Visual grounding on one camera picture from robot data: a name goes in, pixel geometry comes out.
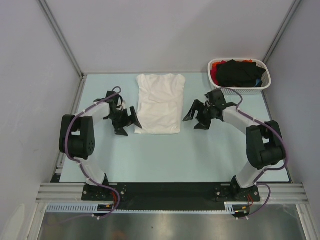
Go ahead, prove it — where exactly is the black t-shirt in basket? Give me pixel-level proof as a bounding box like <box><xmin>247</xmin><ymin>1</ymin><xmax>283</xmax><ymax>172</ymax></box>
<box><xmin>215</xmin><ymin>59</ymin><xmax>266</xmax><ymax>88</ymax></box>

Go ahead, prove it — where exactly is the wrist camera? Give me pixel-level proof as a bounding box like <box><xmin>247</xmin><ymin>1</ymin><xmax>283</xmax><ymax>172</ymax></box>
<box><xmin>205</xmin><ymin>89</ymin><xmax>226</xmax><ymax>106</ymax></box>
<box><xmin>105</xmin><ymin>91</ymin><xmax>124</xmax><ymax>109</ymax></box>

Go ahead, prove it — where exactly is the white slotted cable duct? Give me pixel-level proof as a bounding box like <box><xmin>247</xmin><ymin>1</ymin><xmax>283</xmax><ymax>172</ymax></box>
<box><xmin>46</xmin><ymin>203</ymin><xmax>98</xmax><ymax>213</ymax></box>

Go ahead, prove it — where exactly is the blue garment in basket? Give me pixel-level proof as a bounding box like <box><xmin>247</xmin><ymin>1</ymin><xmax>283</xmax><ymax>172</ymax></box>
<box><xmin>254</xmin><ymin>79</ymin><xmax>263</xmax><ymax>88</ymax></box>

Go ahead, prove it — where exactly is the aluminium frame rail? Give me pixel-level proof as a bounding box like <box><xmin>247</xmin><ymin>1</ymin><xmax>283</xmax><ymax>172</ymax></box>
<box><xmin>35</xmin><ymin>183</ymin><xmax>309</xmax><ymax>204</ymax></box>

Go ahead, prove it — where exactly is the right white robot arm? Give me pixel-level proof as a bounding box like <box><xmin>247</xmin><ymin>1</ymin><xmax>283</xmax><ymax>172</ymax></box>
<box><xmin>183</xmin><ymin>87</ymin><xmax>288</xmax><ymax>201</ymax></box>

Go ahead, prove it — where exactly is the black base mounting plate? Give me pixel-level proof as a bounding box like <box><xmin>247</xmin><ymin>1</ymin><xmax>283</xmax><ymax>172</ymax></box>
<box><xmin>81</xmin><ymin>182</ymin><xmax>261</xmax><ymax>211</ymax></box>

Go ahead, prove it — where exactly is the red garment in basket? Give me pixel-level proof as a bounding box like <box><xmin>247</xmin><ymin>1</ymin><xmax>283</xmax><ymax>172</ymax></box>
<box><xmin>210</xmin><ymin>59</ymin><xmax>253</xmax><ymax>83</ymax></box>

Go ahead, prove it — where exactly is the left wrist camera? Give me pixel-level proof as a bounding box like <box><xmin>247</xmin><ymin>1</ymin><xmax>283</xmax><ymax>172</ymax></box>
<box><xmin>105</xmin><ymin>91</ymin><xmax>124</xmax><ymax>109</ymax></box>

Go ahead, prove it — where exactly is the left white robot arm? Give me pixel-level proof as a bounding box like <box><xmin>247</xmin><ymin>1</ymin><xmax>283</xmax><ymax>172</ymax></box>
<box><xmin>59</xmin><ymin>86</ymin><xmax>142</xmax><ymax>200</ymax></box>

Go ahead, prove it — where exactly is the white plastic laundry basket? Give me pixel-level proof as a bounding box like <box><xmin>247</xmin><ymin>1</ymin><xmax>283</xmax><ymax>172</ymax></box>
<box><xmin>207</xmin><ymin>58</ymin><xmax>272</xmax><ymax>95</ymax></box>

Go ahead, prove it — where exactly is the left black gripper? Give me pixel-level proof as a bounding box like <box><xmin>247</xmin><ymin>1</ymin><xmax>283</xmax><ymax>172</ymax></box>
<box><xmin>106</xmin><ymin>106</ymin><xmax>141</xmax><ymax>136</ymax></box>

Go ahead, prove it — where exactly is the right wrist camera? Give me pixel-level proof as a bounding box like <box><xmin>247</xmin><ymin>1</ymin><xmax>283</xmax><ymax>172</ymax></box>
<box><xmin>205</xmin><ymin>89</ymin><xmax>226</xmax><ymax>106</ymax></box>

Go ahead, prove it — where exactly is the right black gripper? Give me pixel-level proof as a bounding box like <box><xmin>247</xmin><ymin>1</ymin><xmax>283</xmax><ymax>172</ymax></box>
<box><xmin>183</xmin><ymin>99</ymin><xmax>215</xmax><ymax>130</ymax></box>

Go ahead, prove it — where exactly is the white daisy print t-shirt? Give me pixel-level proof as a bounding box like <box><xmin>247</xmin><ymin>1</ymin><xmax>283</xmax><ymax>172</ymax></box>
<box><xmin>134</xmin><ymin>73</ymin><xmax>186</xmax><ymax>135</ymax></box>

